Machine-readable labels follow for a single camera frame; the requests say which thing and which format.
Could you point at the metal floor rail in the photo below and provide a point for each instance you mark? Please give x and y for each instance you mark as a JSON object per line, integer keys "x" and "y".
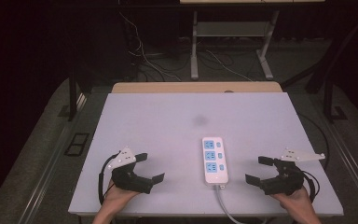
{"x": 351, "y": 165}
{"x": 49, "y": 168}

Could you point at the white metal desk frame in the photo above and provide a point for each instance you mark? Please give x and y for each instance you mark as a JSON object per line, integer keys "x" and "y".
{"x": 230, "y": 29}

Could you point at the person's left hand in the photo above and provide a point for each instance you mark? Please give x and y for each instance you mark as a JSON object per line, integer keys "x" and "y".
{"x": 116, "y": 197}

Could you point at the person's right hand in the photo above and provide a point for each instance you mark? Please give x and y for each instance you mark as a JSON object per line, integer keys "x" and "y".
{"x": 295, "y": 201}

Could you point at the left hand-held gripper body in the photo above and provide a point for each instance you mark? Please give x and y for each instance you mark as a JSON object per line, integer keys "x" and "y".
{"x": 127, "y": 180}

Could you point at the wooden table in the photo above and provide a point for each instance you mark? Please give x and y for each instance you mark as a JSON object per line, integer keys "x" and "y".
{"x": 195, "y": 87}

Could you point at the black metal stand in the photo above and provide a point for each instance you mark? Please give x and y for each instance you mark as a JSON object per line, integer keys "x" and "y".
{"x": 328, "y": 99}
{"x": 72, "y": 99}

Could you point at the white power strip blue sockets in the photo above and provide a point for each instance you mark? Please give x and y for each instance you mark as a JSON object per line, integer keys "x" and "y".
{"x": 215, "y": 161}

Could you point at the black floor socket frame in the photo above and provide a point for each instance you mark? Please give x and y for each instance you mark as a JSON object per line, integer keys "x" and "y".
{"x": 77, "y": 144}

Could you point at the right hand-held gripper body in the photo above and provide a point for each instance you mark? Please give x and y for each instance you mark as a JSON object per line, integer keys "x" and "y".
{"x": 287, "y": 182}

